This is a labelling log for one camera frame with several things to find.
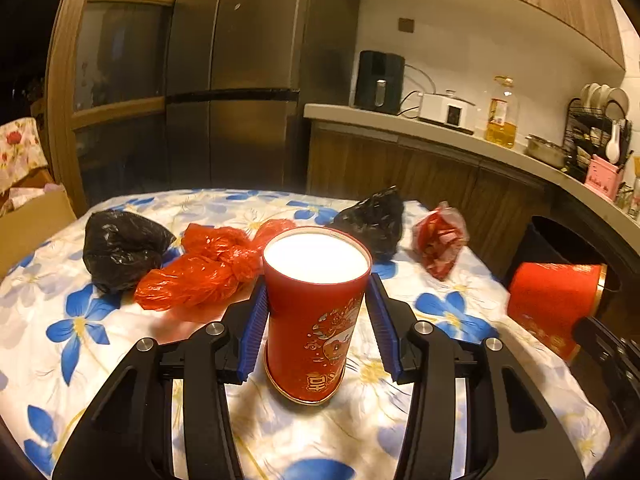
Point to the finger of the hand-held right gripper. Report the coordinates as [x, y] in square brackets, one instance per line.
[595, 335]

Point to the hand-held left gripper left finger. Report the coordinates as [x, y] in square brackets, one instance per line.
[251, 332]

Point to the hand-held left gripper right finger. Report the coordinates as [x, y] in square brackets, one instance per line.
[382, 335]

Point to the red cylindrical can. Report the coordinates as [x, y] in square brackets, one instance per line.
[550, 300]
[310, 320]

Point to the red plastic bag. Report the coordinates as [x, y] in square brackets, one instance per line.
[200, 275]

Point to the clear bag of red wrappers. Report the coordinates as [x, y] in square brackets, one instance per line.
[440, 245]

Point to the black plastic bag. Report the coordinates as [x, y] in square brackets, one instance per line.
[372, 222]
[120, 250]

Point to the pink utensil holder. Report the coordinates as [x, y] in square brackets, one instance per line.
[602, 180]

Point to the wooden lower cabinet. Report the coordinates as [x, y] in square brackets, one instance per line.
[400, 165]

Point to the white rice spoon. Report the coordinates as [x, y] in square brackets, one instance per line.
[612, 147]

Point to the stainless steel bowl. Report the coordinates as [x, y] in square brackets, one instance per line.
[547, 152]

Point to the floral blue white tablecloth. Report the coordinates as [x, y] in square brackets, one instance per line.
[40, 400]

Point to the large cooking oil bottle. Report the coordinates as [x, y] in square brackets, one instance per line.
[500, 132]

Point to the white electric cooker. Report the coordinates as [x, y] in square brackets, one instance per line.
[445, 110]

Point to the row of white plates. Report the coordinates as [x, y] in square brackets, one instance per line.
[602, 95]

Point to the cardboard box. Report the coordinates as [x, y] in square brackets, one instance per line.
[30, 225]

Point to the dark green air fryer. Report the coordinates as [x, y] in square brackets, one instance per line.
[377, 82]

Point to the wooden framed glass door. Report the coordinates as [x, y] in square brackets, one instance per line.
[120, 110]

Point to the grey steel refrigerator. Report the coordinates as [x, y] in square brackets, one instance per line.
[250, 60]

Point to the rose print cloth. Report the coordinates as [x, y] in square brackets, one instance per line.
[20, 150]

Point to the dark wall outlet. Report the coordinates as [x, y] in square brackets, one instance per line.
[406, 25]

